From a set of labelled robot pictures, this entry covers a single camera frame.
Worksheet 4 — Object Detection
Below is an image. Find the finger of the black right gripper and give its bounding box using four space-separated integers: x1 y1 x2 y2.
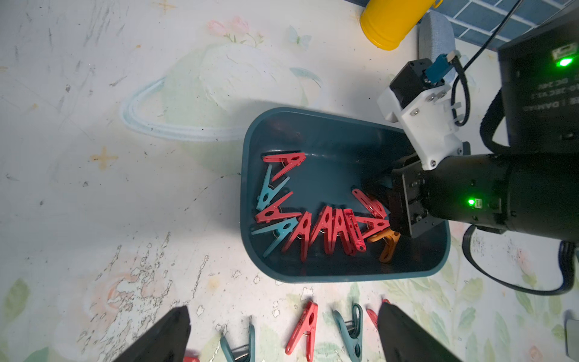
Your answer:
361 169 393 204

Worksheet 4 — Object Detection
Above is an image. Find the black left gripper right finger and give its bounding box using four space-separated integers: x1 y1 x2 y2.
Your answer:
378 303 460 362

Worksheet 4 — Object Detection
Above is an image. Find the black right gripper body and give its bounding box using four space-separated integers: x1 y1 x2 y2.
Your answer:
391 155 511 238

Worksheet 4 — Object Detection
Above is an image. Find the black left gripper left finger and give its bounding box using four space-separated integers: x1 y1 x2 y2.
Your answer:
114 306 191 362

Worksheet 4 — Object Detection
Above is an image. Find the red clothespin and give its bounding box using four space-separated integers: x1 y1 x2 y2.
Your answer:
343 209 366 255
365 298 391 330
285 300 318 362

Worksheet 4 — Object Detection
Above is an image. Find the dark teal clothespin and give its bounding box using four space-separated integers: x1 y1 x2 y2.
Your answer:
333 303 363 362

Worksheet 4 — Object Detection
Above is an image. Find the dark teal storage box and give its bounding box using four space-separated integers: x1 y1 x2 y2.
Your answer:
240 108 451 284

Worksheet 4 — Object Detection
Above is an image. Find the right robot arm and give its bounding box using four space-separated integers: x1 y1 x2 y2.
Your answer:
363 9 578 241

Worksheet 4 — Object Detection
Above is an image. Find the orange clothespin in box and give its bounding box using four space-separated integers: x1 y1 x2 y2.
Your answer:
368 229 401 263

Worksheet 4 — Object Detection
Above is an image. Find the red clothespin in box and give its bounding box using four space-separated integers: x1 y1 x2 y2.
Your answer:
343 209 366 255

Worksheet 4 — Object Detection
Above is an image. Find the light teal clothespin in box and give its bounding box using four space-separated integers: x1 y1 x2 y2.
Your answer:
251 217 298 258

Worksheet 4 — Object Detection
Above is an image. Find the grey teal clothespin in box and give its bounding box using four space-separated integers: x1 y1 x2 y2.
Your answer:
256 165 290 211

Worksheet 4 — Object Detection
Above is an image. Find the grey blue cylinder case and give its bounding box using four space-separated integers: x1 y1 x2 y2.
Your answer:
418 11 456 62

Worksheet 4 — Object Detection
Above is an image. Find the small white device on table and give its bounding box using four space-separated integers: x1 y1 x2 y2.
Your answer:
565 319 579 362

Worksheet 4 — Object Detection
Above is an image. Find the yellow pen cup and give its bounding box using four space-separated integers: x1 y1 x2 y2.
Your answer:
360 0 443 51

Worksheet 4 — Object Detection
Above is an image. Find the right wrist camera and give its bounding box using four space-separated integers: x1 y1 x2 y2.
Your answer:
377 51 463 171

